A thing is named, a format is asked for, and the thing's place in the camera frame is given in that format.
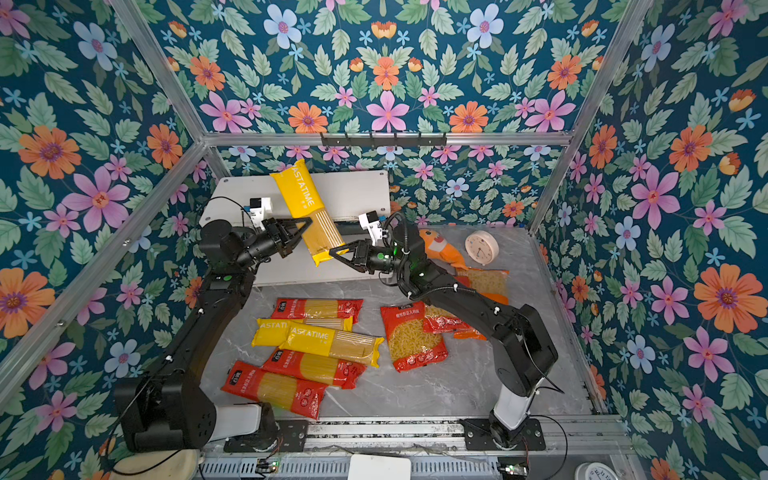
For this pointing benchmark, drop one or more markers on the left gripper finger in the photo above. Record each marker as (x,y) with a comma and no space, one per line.
(293,229)
(285,247)

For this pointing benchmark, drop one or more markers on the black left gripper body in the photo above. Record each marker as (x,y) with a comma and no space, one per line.
(255,248)

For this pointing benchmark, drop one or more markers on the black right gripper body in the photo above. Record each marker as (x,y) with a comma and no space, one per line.
(383,260)

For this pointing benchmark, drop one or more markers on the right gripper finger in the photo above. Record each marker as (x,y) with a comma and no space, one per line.
(347,251)
(355,263)

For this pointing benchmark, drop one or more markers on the yellow spaghetti pack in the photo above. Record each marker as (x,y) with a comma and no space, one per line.
(272,332)
(303,200)
(332,343)

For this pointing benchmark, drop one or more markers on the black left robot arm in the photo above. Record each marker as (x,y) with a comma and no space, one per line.
(166,409)

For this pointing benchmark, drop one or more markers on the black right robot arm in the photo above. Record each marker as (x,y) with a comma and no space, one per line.
(523,350)

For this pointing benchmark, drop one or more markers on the white two-tier shelf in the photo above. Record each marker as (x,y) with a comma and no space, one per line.
(346,196)

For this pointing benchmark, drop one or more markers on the red spaghetti pack rear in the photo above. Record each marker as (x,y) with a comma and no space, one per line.
(298,308)

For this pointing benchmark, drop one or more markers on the red spaghetti pack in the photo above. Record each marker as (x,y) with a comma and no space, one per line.
(325,370)
(301,397)
(298,308)

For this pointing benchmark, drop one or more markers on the orange fish plush toy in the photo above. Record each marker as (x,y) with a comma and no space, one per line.
(438,248)

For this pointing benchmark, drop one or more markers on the red macaroni bag small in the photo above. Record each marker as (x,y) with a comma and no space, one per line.
(439,321)

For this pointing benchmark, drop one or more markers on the red macaroni bag large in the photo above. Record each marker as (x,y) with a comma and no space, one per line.
(410,345)

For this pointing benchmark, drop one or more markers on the pink round alarm clock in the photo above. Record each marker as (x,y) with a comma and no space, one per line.
(482,247)

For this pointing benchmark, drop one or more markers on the red spaghetti pack middle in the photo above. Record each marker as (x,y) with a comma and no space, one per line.
(325,370)

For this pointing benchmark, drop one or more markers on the orange macaroni bag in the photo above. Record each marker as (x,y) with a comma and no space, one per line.
(489,283)

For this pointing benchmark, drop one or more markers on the red spaghetti pack front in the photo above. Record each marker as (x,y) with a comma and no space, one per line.
(301,397)

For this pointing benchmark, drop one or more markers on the white box at bottom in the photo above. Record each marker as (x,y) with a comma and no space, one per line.
(376,467)

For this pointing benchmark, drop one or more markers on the beige cushion bottom left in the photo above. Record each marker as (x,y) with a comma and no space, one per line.
(172,464)

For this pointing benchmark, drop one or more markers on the white round device bottom right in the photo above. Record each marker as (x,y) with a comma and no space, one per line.
(595,471)

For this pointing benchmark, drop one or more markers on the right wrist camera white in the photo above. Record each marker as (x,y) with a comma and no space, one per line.
(371,222)

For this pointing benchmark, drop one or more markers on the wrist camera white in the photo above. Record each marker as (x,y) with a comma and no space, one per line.
(371,222)
(259,209)

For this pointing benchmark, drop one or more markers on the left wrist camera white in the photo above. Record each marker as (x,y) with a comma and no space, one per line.
(259,209)

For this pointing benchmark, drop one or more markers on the black hook rail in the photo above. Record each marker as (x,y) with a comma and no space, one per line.
(375,140)

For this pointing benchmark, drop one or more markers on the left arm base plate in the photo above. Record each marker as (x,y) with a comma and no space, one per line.
(283,436)

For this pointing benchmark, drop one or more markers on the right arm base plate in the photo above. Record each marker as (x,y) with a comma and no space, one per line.
(487,435)

